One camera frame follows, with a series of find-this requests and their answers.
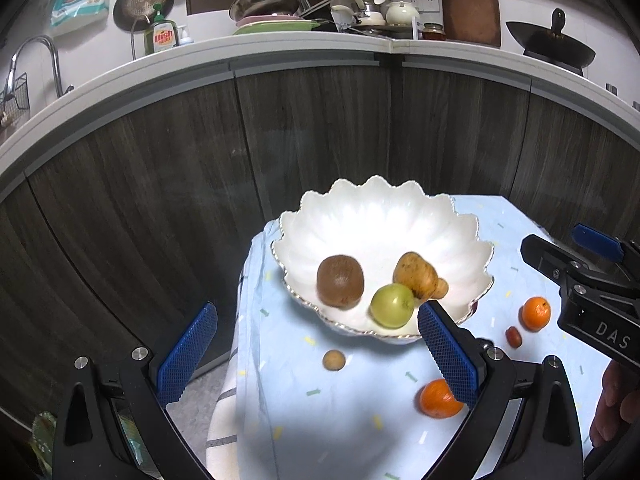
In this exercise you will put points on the white ceramic teapot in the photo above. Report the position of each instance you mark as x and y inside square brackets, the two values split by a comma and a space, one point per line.
[400, 12]

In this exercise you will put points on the kitchen counter with wooden doors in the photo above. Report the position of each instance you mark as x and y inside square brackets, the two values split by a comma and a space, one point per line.
[320, 125]

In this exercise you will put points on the small orange mandarin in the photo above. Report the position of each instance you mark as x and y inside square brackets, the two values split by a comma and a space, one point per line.
[436, 401]

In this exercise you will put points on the yellow mango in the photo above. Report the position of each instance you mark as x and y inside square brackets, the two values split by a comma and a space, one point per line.
[415, 275]

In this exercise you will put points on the orange mandarin with stem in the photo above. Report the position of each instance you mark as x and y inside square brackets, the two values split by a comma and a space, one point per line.
[536, 313]

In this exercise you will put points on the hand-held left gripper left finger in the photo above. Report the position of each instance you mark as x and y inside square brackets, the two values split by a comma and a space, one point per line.
[190, 350]

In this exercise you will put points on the white wall socket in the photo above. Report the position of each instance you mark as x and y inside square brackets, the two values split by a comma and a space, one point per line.
[425, 2]

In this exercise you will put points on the green dish soap bottle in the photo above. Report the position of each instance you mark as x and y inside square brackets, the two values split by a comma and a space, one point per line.
[161, 36]

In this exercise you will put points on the white striped towel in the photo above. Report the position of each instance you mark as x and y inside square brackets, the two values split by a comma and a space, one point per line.
[225, 425]

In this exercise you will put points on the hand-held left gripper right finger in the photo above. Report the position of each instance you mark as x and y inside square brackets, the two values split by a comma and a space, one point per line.
[447, 355]

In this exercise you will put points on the crumpled plastic bag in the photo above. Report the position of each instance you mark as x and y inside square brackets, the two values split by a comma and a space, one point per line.
[42, 435]

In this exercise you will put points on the tan longan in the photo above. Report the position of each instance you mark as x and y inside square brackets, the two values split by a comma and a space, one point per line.
[441, 288]
[333, 360]

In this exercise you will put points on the green apple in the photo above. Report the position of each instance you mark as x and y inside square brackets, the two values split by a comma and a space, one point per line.
[392, 306]

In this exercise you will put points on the pink plate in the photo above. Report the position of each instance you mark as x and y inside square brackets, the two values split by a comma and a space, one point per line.
[272, 20]

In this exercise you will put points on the green plastic basin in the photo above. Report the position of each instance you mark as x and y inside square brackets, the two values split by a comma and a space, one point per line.
[275, 28]

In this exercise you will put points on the red brown jujube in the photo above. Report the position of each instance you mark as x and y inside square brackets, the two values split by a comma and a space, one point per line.
[513, 336]

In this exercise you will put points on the brown kiwi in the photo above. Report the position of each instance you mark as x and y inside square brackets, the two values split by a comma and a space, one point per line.
[340, 281]

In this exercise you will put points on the black wok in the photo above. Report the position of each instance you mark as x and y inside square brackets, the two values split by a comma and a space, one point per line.
[550, 46]

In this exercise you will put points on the person's right hand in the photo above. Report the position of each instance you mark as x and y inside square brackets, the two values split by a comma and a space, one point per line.
[609, 405]

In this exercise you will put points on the chrome kitchen faucet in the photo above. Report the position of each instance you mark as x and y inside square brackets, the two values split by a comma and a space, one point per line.
[37, 52]

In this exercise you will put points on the glass jar with dark lid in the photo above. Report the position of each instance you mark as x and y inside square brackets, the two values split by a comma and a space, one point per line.
[432, 32]

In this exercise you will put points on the white scalloped ceramic bowl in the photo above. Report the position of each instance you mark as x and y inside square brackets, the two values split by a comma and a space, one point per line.
[380, 225]

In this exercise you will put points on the light blue confetti tablecloth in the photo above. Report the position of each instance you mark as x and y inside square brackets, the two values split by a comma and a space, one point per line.
[360, 435]

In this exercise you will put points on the hanging steel frying pan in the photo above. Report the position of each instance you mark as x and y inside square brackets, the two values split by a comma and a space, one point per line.
[141, 6]

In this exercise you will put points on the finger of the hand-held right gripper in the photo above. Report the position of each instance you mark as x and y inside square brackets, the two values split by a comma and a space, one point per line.
[547, 257]
[595, 240]

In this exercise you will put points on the wooden cutting board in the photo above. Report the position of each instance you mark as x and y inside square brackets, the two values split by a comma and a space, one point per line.
[470, 7]

